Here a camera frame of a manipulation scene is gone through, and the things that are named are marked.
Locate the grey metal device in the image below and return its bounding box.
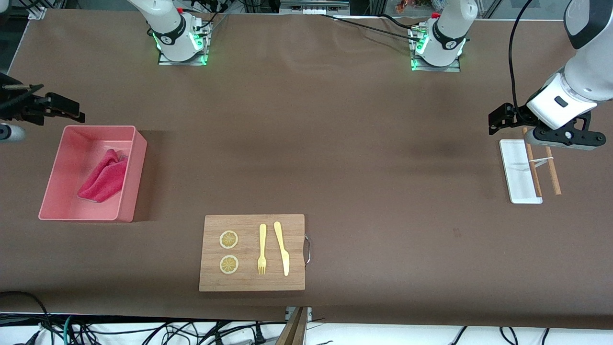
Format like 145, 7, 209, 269
279, 0, 351, 15

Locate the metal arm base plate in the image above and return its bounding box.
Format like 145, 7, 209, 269
411, 26, 461, 72
158, 29, 207, 66

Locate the white rectangular tray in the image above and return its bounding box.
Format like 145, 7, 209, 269
499, 139, 544, 205

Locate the aluminium frame corner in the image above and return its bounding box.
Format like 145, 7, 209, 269
26, 0, 47, 21

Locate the yellow plastic fork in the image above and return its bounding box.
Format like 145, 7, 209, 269
257, 223, 267, 276

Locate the orange object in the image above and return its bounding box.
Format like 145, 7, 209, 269
395, 0, 431, 13

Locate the yellow plastic knife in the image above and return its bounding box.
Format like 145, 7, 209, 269
273, 221, 290, 277

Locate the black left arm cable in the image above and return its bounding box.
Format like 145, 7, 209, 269
509, 0, 534, 120

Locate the pink plastic bin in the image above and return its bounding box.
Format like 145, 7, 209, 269
38, 125, 148, 223

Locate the wooden cutting board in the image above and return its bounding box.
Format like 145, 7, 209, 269
199, 214, 306, 292

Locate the red cloth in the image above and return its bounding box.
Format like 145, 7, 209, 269
78, 149, 129, 203

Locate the black cable on table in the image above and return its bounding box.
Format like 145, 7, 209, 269
318, 13, 427, 44

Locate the black looped floor cable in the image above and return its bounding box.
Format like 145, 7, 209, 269
0, 291, 51, 345

